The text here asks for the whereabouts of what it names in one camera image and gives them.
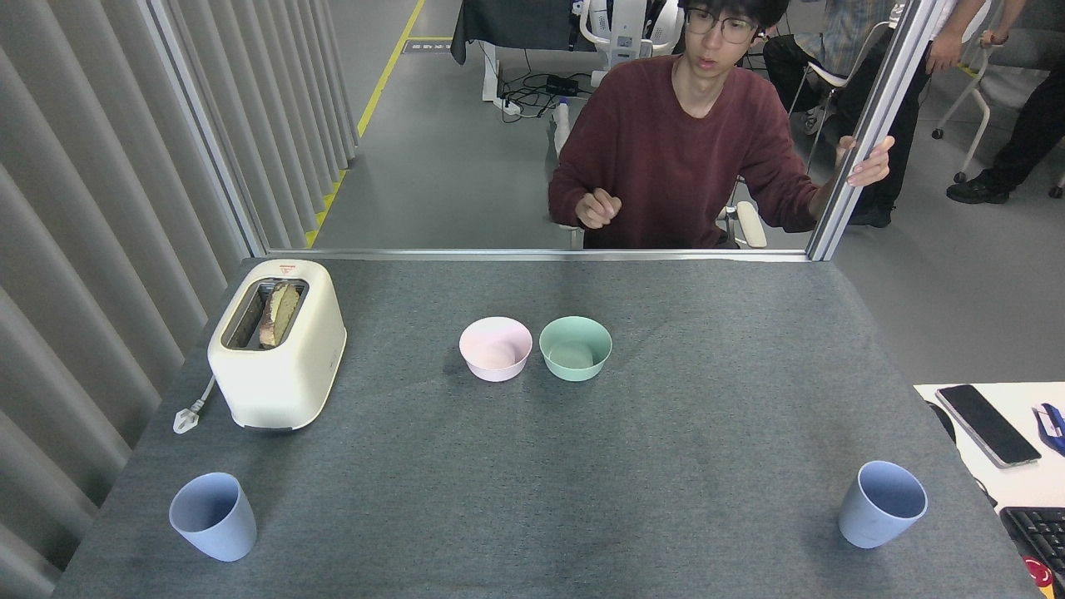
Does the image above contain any person's right hand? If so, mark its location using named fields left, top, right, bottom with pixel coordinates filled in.
left=576, top=189, right=623, bottom=230

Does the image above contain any person's left hand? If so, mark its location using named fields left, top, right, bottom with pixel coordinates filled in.
left=835, top=136, right=896, bottom=188

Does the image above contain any blue plastic cup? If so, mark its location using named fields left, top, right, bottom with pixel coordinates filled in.
left=169, top=473, right=258, bottom=562
left=838, top=461, right=929, bottom=550

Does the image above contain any standing person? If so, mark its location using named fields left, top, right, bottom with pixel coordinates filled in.
left=832, top=0, right=991, bottom=227

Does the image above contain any seated person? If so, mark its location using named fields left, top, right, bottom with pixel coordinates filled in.
left=547, top=0, right=896, bottom=250

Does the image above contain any white plastic chair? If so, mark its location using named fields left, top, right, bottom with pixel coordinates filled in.
left=789, top=21, right=891, bottom=136

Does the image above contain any seated person's chair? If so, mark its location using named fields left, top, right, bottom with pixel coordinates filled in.
left=717, top=200, right=768, bottom=250

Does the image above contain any person in plaid shirt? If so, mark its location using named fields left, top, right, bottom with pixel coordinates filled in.
left=763, top=0, right=898, bottom=134

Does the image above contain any green bowl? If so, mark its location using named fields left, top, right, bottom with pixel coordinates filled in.
left=539, top=315, right=613, bottom=383

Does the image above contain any grey white office chair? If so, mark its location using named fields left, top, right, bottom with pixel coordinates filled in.
left=932, top=25, right=1065, bottom=186

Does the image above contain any person with wristwatch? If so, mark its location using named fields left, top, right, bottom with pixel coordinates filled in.
left=946, top=0, right=1065, bottom=205

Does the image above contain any white stand on wheels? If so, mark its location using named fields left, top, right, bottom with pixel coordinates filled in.
left=549, top=0, right=685, bottom=159

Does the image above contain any pink bowl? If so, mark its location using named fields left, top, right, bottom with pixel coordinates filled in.
left=459, top=316, right=533, bottom=383

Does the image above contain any black cloth covered table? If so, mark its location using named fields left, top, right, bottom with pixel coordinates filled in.
left=450, top=0, right=583, bottom=66

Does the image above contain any black computer mouse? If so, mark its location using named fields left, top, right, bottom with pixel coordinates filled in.
left=925, top=400, right=958, bottom=446

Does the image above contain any black smartphone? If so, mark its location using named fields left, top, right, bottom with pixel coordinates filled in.
left=935, top=384, right=1043, bottom=469

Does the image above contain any blue stapler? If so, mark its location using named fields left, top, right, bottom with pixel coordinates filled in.
left=1033, top=403, right=1065, bottom=457

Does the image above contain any toasted bread slice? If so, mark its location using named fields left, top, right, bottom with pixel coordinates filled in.
left=259, top=281, right=301, bottom=349

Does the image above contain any white side table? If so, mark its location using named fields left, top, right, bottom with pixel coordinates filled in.
left=914, top=382, right=1065, bottom=599

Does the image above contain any cream white toaster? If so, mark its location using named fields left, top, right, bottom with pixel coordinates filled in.
left=207, top=259, right=347, bottom=432

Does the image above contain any black keyboard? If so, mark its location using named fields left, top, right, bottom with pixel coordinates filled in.
left=999, top=506, right=1065, bottom=583

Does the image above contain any red round button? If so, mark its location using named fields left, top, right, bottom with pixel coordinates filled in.
left=1023, top=556, right=1056, bottom=595

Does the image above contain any white toaster power plug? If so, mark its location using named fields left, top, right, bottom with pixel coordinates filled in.
left=173, top=376, right=217, bottom=435

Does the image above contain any silver frame post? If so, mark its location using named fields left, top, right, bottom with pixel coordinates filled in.
left=807, top=0, right=949, bottom=262

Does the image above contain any silver frame crossbar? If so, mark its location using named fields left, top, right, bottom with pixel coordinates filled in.
left=265, top=247, right=812, bottom=263

